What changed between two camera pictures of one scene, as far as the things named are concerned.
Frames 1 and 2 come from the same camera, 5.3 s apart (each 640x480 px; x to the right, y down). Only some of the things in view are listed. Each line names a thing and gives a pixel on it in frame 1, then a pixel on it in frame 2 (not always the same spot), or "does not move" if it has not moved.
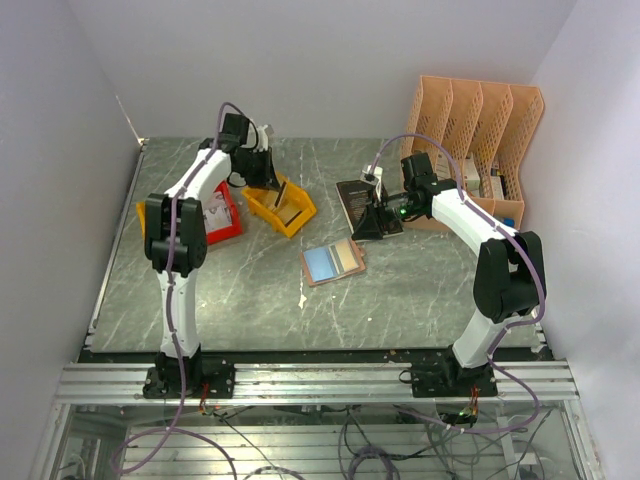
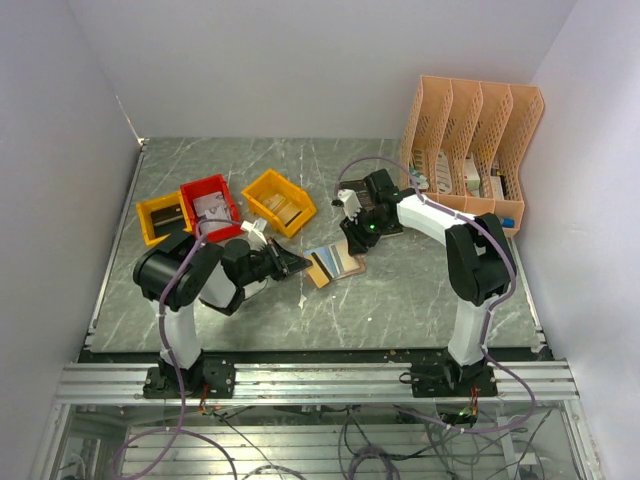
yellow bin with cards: [285, 206] does not move
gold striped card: [280, 195] to [317, 272]
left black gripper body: [259, 168] to [263, 266]
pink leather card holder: [331, 262] does not move
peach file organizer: [488, 129] does not move
